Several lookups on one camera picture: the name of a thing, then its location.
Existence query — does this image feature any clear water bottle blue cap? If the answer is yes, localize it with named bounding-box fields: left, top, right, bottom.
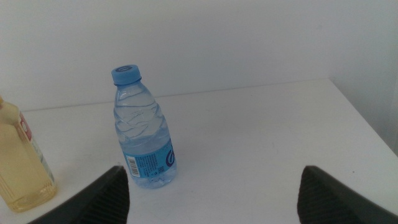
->
left=111, top=64, right=177, bottom=189

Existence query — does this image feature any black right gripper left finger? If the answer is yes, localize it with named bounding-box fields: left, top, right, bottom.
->
left=27, top=165, right=131, bottom=224

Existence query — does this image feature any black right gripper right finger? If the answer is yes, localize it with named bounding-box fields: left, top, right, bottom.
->
left=297, top=165, right=398, bottom=224

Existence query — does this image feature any yellow jasmine tea bottle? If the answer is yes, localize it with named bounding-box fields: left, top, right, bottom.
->
left=0, top=95, right=58, bottom=213

